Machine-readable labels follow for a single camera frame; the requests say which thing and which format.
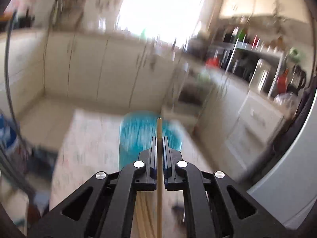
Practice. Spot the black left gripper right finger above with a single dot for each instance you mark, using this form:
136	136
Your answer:
215	206

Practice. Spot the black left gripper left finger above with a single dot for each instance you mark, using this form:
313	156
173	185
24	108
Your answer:
104	205

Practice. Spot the wooden chopstick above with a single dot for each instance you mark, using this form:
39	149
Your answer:
159	177

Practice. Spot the lower kitchen cabinets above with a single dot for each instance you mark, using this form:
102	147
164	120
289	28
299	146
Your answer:
113	70

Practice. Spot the floral tablecloth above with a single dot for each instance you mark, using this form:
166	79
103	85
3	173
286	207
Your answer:
91	144

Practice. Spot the white fridge side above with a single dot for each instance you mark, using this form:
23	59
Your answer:
288	191

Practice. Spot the teal perforated plastic basket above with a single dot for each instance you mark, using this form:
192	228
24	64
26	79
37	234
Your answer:
136	132

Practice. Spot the white drawer unit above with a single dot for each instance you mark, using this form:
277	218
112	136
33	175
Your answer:
259	121

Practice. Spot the blue white bag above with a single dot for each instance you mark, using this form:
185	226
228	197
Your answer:
9	138

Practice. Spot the white shelf trolley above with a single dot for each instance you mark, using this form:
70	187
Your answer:
187	95

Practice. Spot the white electric kettle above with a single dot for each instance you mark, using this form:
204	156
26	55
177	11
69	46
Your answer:
262	78

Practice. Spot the white storage shelf unit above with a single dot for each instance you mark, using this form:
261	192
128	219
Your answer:
241	60

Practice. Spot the upper wall cabinets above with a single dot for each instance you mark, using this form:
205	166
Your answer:
286	9

